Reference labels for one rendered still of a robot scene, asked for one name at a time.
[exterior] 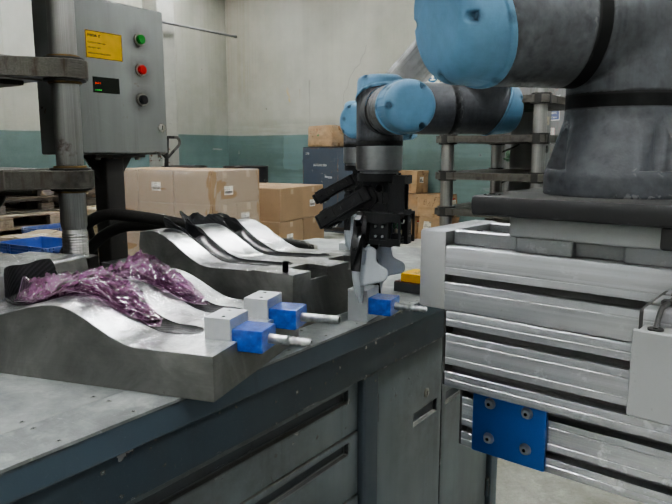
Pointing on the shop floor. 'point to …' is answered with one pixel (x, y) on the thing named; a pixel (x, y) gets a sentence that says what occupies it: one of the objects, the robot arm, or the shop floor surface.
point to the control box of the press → (111, 97)
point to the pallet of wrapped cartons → (191, 193)
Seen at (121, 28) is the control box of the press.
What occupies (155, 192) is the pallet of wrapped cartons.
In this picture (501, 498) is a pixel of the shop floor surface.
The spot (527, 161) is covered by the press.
